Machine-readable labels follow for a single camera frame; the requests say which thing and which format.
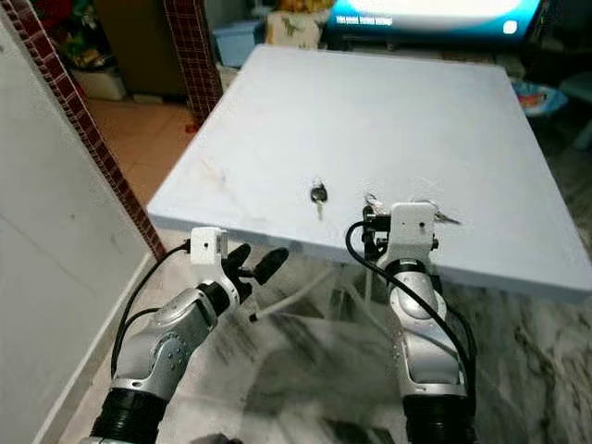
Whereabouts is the black headed single key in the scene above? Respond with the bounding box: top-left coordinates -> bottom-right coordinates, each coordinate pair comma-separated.
311,183 -> 330,220

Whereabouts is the white folding table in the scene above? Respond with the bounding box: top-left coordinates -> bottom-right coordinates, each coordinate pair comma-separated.
146,44 -> 592,325

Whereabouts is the red tiled pillar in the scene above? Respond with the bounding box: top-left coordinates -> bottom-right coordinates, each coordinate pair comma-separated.
162,0 -> 216,126

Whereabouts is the blue plastic bowl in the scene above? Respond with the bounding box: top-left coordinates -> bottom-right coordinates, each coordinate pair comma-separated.
513,81 -> 567,117

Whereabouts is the flat screen television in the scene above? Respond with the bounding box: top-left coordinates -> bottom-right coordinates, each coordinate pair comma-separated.
324,0 -> 547,43

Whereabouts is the blue plastic bin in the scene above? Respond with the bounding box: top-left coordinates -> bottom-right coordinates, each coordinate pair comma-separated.
211,20 -> 265,68

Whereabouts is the cream printed bag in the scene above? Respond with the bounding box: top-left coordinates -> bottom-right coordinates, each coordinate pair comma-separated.
264,9 -> 325,49

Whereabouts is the white plastic container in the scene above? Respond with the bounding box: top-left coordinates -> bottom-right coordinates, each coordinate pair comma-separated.
74,69 -> 127,102

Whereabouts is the brown wooden cabinet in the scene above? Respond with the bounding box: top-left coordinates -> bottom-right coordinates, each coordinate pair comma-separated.
92,0 -> 179,95

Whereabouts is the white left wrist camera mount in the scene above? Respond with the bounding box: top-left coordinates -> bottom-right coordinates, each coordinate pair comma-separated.
191,227 -> 229,269

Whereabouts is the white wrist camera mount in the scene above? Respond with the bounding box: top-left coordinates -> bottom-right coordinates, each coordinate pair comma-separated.
388,202 -> 438,265
191,227 -> 229,269

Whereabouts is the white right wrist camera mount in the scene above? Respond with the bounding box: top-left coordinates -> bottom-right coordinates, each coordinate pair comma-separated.
388,202 -> 438,265

